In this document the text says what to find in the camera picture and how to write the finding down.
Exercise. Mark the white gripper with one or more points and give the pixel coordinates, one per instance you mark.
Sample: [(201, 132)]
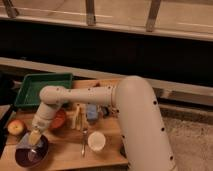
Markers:
[(42, 122)]

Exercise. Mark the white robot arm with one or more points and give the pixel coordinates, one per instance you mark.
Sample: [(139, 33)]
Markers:
[(145, 139)]

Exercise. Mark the orange bowl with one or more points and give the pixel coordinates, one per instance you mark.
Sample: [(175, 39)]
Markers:
[(58, 120)]

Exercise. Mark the purple bowl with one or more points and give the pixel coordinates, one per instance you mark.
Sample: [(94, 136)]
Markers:
[(29, 156)]

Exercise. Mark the green plastic tray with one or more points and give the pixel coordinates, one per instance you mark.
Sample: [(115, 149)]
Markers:
[(28, 94)]

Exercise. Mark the red yellow apple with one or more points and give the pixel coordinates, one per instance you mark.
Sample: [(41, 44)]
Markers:
[(16, 127)]

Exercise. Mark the yellow banana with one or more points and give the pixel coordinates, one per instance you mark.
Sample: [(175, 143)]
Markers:
[(77, 119)]

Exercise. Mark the white cup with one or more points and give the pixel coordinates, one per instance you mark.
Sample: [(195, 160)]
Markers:
[(96, 141)]

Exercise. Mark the small black clip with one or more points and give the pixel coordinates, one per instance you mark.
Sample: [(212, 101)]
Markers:
[(105, 111)]

